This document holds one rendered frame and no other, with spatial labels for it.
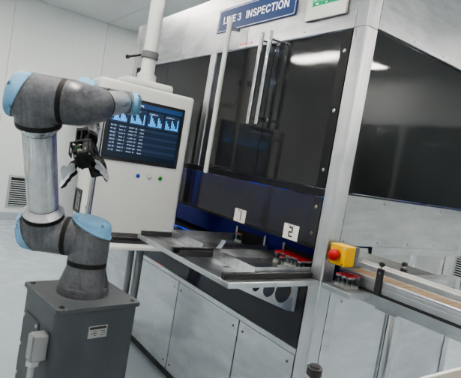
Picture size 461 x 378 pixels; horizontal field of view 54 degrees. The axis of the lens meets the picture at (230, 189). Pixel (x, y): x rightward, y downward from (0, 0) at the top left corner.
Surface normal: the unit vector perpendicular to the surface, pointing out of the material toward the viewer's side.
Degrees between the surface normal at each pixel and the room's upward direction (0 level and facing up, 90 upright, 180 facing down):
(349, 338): 90
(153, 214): 90
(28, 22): 90
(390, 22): 90
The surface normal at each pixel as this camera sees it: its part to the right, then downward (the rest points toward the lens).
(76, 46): 0.57, 0.14
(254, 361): -0.80, -0.10
